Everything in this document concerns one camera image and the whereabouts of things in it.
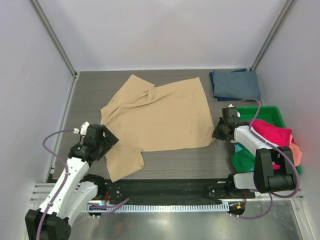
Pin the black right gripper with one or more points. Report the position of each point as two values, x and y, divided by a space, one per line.
216 133

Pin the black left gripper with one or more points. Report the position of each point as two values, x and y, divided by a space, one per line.
110 141

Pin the beige t shirt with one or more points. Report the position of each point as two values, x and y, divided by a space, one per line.
149 118

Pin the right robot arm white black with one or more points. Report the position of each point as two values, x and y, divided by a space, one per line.
274 169

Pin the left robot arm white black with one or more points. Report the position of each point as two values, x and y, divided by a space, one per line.
54 218

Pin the light blue t shirt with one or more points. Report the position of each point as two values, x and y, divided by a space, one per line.
238 147

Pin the green t shirt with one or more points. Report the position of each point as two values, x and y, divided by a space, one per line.
243 161

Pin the folded grey-blue t shirt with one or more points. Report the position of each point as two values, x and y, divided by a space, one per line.
236 85

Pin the green plastic bin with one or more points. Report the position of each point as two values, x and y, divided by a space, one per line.
271 115

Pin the magenta t shirt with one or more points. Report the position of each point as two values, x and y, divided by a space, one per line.
277 135

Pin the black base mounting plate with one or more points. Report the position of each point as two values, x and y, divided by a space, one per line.
172 192

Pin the salmon pink t shirt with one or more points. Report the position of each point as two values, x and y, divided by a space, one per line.
296 151

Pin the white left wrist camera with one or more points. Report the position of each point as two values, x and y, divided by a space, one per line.
83 128

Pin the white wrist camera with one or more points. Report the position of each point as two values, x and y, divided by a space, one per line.
232 105
83 128

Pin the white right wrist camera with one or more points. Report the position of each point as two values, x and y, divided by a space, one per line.
232 105

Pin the slotted cable duct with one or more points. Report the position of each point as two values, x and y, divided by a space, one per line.
223 207

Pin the aluminium extrusion rail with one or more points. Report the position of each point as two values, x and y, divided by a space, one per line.
40 192

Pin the right aluminium frame post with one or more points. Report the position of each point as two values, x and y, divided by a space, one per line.
280 19

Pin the aluminium frame post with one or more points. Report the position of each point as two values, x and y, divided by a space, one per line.
280 19
52 35

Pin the left aluminium frame post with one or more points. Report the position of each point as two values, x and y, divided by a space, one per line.
52 35

